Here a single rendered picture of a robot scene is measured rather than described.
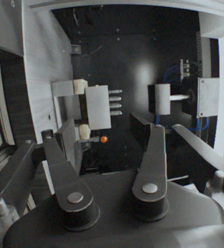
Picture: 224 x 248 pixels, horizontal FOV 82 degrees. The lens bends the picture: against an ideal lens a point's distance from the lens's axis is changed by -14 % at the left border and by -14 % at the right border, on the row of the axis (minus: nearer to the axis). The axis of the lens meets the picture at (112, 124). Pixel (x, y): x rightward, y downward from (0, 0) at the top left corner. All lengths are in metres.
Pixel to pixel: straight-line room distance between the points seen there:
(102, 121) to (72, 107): 0.11
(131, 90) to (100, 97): 0.34
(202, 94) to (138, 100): 0.30
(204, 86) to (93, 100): 0.32
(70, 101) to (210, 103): 0.41
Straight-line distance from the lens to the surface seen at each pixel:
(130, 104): 0.66
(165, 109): 0.43
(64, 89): 0.32
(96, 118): 0.33
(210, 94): 0.50
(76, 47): 0.66
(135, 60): 0.67
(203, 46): 0.79
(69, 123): 0.18
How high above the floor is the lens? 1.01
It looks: 4 degrees up
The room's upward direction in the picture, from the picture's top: 84 degrees clockwise
